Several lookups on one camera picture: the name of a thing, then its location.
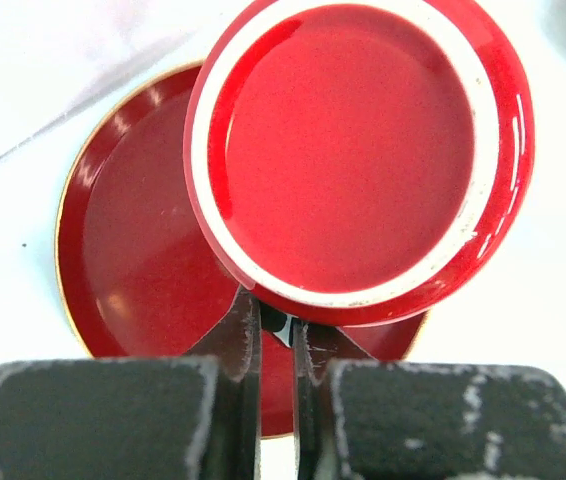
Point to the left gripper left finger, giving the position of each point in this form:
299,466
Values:
195,416

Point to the round red tray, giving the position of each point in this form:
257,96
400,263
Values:
135,272

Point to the large red mug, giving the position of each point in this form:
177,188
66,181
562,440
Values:
354,163

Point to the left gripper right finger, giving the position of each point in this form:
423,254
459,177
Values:
360,418

